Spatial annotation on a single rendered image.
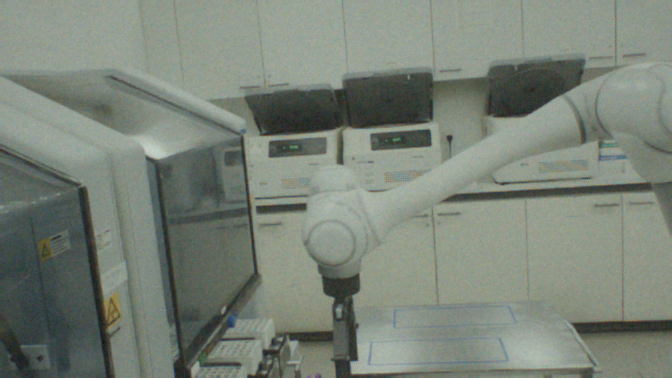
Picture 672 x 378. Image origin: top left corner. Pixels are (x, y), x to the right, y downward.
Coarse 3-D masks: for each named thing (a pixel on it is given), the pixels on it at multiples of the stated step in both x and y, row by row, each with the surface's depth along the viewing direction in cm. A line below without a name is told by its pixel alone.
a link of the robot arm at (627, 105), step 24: (624, 72) 99; (648, 72) 93; (600, 96) 104; (624, 96) 95; (648, 96) 90; (600, 120) 105; (624, 120) 95; (648, 120) 90; (624, 144) 98; (648, 144) 93; (648, 168) 96
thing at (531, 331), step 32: (384, 320) 181; (416, 320) 179; (448, 320) 177; (480, 320) 175; (512, 320) 173; (544, 320) 171; (384, 352) 159; (416, 352) 158; (448, 352) 156; (480, 352) 155; (512, 352) 153; (544, 352) 152; (576, 352) 150
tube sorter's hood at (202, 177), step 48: (48, 96) 124; (96, 96) 142; (144, 96) 165; (144, 144) 121; (192, 144) 137; (240, 144) 169; (192, 192) 130; (240, 192) 166; (192, 240) 129; (240, 240) 163; (192, 288) 127; (240, 288) 161; (192, 336) 125
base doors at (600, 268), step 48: (288, 240) 360; (384, 240) 353; (432, 240) 349; (480, 240) 347; (528, 240) 344; (576, 240) 341; (624, 240) 337; (288, 288) 365; (384, 288) 357; (432, 288) 353; (480, 288) 352; (528, 288) 349; (576, 288) 345; (624, 288) 342
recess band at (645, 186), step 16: (496, 192) 346; (512, 192) 345; (528, 192) 344; (544, 192) 343; (560, 192) 342; (576, 192) 341; (592, 192) 340; (608, 192) 339; (256, 208) 363; (272, 208) 362; (288, 208) 361; (304, 208) 360
